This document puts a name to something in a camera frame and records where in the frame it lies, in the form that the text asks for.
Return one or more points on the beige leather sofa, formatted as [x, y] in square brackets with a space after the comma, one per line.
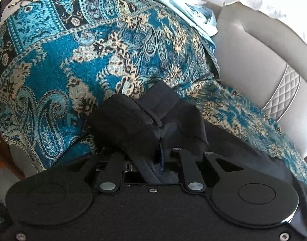
[256, 55]

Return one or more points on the teal paisley blanket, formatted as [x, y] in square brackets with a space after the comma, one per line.
[55, 55]

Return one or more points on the black pants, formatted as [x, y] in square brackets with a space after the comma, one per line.
[133, 128]

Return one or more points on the wooden furniture leg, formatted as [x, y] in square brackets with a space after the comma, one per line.
[6, 158]

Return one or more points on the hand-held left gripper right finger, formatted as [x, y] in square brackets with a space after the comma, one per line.
[184, 167]

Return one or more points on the white cloth cover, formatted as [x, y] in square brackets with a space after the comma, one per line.
[268, 5]

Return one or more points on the light blue cloth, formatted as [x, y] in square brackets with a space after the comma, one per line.
[193, 15]

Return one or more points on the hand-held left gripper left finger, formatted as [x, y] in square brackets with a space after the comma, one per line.
[115, 167]

